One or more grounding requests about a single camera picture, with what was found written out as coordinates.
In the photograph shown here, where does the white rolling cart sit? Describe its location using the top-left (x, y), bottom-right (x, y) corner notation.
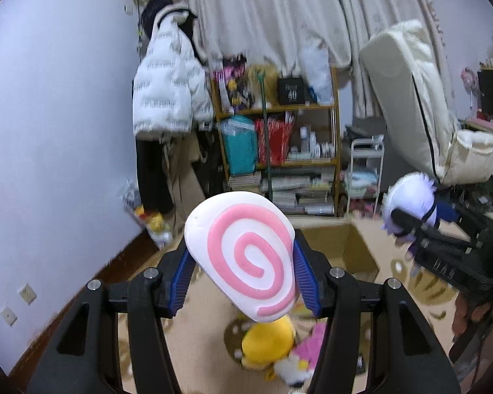
top-left (344, 135), bottom-right (385, 218)

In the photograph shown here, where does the green pole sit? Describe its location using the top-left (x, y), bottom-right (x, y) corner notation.
top-left (256, 69), bottom-right (273, 201)

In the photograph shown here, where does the black box number 40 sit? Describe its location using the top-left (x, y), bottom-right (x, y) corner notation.
top-left (277, 77), bottom-right (305, 105)

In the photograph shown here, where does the white puffer jacket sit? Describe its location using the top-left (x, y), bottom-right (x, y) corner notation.
top-left (132, 3), bottom-right (214, 142)

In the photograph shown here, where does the cream upright mattress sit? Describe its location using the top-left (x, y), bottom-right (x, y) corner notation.
top-left (360, 20), bottom-right (493, 186)

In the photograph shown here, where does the wooden bookshelf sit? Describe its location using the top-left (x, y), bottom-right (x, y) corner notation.
top-left (211, 67), bottom-right (341, 216)

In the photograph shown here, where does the colourful printed bag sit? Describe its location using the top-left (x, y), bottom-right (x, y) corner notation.
top-left (214, 54), bottom-right (253, 114)

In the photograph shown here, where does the yellow round plush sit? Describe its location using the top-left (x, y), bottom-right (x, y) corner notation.
top-left (240, 316), bottom-right (295, 371)

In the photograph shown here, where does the cardboard box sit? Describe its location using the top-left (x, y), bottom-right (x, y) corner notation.
top-left (289, 216), bottom-right (379, 282)

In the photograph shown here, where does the beige hanging coat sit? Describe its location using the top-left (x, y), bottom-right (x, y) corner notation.
top-left (167, 132), bottom-right (205, 222)

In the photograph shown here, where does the pink swirl roll plush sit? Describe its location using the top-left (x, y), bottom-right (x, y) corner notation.
top-left (184, 191), bottom-right (299, 323)

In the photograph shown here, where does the white haired doll plush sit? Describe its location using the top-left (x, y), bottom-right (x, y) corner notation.
top-left (382, 172), bottom-right (458, 261)

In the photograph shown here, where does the white plastic bag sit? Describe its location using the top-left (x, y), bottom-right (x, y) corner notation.
top-left (298, 46), bottom-right (334, 105)

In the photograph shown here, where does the beige curtain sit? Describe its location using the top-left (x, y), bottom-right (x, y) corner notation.
top-left (182, 0), bottom-right (454, 118)

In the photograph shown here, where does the teal shopping bag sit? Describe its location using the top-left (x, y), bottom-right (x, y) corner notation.
top-left (222, 116), bottom-right (257, 176)

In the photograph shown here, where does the red gift bag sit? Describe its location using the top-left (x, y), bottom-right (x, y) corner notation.
top-left (254, 118), bottom-right (294, 165)

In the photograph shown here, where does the stack of books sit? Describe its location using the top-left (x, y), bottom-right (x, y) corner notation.
top-left (228, 170), bottom-right (336, 216)

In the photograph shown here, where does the pink fluffy plush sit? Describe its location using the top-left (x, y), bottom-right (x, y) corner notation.
top-left (291, 322), bottom-right (327, 371)

